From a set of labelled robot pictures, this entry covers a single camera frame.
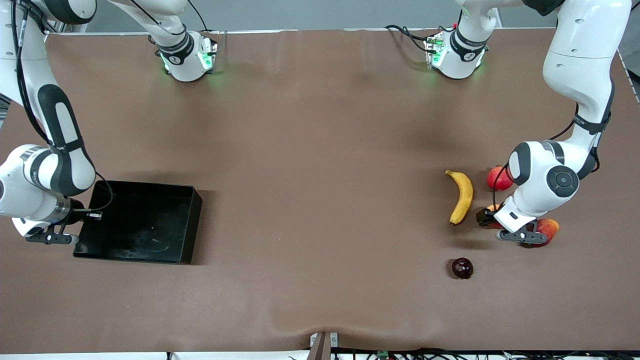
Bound black right base cable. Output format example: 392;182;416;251
187;0;212;32

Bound red yellow apple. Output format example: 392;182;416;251
486;203;506;231

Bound black rectangular plastic box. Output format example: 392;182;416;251
73;179;203;265

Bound yellow banana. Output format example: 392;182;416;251
445;170;474;226

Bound red pomegranate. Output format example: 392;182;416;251
487;165;515;192

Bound dark purple plum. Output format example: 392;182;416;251
451;257;474;280

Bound black left base cables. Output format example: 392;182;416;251
385;22;453;54

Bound red orange mango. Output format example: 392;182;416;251
520;218;560;249

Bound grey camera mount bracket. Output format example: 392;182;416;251
307;331;339;360

